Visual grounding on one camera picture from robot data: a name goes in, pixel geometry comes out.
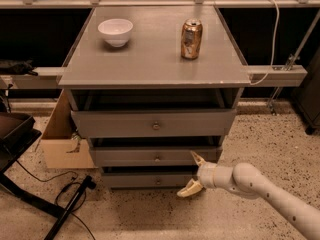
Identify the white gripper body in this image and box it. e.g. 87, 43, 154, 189
197, 162, 234, 189

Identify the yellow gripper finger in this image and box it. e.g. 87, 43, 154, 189
177, 179, 203, 198
191, 151, 206, 166

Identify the grey drawer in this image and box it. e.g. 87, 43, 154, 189
71, 109, 236, 138
89, 147, 222, 167
102, 171, 192, 188

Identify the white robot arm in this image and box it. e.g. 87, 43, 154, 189
177, 151, 320, 240

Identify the grey top drawer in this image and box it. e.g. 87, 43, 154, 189
71, 109, 236, 138

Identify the grey bottom drawer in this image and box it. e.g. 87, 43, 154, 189
102, 171, 192, 188

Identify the grey drawer cabinet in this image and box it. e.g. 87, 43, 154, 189
59, 6, 250, 189

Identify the black stand leg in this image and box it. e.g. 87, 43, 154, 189
44, 176, 96, 240

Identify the dark cabinet at right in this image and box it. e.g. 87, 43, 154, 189
293, 48, 320, 135

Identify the gold soda can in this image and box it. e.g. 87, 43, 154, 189
181, 18, 203, 59

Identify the cardboard box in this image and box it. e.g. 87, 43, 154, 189
40, 91, 94, 169

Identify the white ceramic bowl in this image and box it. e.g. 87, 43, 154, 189
98, 19, 133, 47

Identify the black tray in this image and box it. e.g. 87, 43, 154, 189
0, 112, 41, 172

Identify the black floor cable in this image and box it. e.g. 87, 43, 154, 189
14, 158, 98, 240

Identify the white cable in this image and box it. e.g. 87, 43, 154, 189
249, 0, 281, 86

